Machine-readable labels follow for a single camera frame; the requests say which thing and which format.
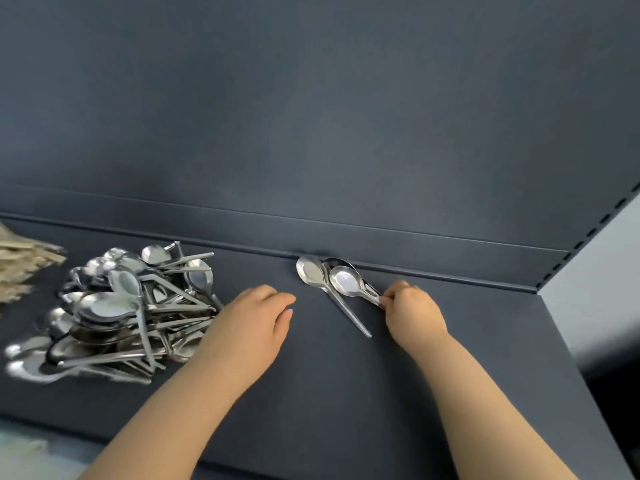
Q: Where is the person's left hand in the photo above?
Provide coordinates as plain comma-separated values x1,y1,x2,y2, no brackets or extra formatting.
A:
199,285,297,381

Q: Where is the person's right hand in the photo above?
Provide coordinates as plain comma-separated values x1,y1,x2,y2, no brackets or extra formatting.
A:
378,280,449,353

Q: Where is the short steel soup spoon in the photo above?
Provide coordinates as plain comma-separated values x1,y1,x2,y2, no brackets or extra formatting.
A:
329,266,385,308

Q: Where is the person's left forearm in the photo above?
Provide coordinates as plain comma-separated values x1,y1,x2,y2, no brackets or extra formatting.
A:
79,353,261,480

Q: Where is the person's right forearm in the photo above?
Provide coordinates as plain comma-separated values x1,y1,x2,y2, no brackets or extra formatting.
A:
406,331,580,480

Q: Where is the dark-bowled steel spoon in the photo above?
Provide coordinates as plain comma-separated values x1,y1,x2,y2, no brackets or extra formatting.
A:
324,258,382,298

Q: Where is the pile of steel spoons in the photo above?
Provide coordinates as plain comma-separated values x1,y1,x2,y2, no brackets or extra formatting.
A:
4,241,224,386

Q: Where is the pile of wooden cutlery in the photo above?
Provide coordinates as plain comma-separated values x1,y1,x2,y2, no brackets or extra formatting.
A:
0,222,67,310

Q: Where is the long-handled steel spoon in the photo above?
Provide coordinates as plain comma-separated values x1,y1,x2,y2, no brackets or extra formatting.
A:
296,256,373,339

